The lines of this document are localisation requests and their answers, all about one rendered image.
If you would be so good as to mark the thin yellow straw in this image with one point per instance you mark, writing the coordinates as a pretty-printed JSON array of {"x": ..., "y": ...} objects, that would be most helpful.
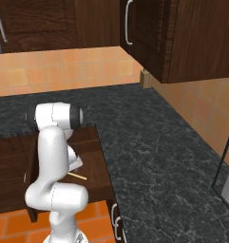
[{"x": 78, "y": 176}]

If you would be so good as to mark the dark wood corner upper cupboard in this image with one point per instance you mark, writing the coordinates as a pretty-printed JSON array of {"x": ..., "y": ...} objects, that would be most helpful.
[{"x": 188, "y": 38}]

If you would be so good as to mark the dark wood upper cupboard door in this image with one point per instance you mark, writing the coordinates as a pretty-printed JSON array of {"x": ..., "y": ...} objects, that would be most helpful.
[{"x": 40, "y": 22}]

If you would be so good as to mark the black and silver appliance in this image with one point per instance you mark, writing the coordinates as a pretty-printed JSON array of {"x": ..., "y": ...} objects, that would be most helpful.
[{"x": 226, "y": 177}]

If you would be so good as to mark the light wood trim block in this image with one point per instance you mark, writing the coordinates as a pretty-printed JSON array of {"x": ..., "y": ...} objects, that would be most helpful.
[{"x": 146, "y": 79}]

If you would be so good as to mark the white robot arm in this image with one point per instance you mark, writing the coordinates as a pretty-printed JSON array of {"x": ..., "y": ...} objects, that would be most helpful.
[{"x": 51, "y": 158}]

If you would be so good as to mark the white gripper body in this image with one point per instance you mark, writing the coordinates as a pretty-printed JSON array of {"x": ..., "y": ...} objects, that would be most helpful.
[{"x": 76, "y": 164}]

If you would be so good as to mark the dark wood lower cabinet front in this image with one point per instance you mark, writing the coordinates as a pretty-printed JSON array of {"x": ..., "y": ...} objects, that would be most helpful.
[{"x": 8, "y": 177}]

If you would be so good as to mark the dark wood open drawer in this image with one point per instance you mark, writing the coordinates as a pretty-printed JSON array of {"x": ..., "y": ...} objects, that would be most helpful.
[{"x": 97, "y": 167}]

